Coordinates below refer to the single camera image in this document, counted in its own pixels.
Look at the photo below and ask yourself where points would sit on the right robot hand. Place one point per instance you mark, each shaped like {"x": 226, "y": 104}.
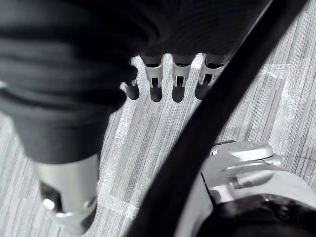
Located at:
{"x": 74, "y": 61}

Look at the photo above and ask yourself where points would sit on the silver robot leg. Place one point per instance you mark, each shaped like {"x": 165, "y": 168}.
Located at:
{"x": 249, "y": 187}

